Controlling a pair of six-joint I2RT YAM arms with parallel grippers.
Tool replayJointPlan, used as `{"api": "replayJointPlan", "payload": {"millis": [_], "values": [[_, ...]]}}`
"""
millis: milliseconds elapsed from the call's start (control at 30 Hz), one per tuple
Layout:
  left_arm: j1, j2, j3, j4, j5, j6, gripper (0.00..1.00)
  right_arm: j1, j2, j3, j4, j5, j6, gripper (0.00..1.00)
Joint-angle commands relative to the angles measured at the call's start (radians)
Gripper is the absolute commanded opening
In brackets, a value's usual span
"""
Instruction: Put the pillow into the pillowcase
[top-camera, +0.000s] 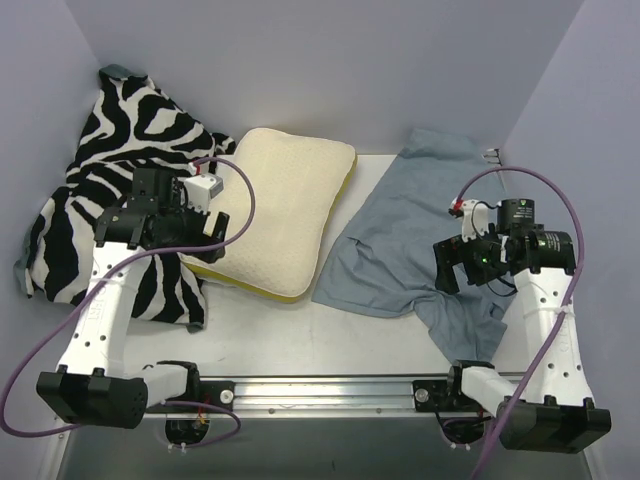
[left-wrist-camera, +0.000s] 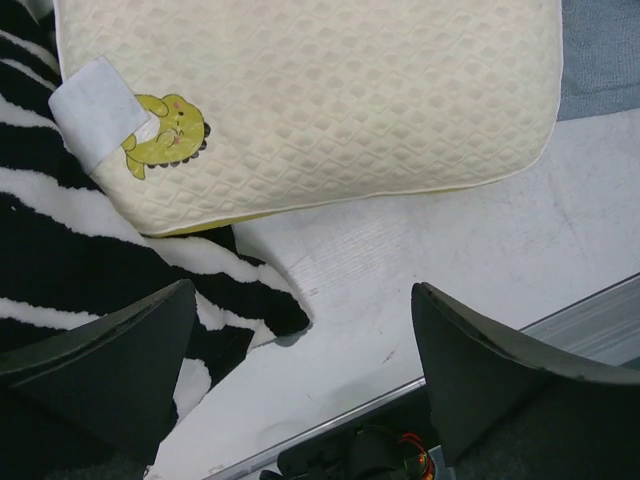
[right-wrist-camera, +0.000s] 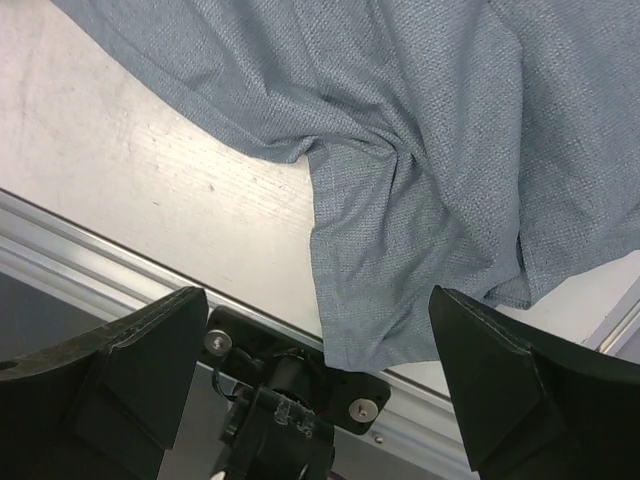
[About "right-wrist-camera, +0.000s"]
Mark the aluminium extrusion rail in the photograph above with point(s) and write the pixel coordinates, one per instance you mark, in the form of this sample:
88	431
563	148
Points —
88	271

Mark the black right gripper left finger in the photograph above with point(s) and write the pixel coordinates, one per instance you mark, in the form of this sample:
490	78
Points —
106	404

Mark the blue-grey fabric pillowcase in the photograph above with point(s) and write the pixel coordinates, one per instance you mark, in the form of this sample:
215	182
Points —
491	147

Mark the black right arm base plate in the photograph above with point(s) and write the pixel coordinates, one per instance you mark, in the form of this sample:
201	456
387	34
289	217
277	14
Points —
242	349

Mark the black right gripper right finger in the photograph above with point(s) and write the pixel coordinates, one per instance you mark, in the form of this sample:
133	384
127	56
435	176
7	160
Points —
531	405

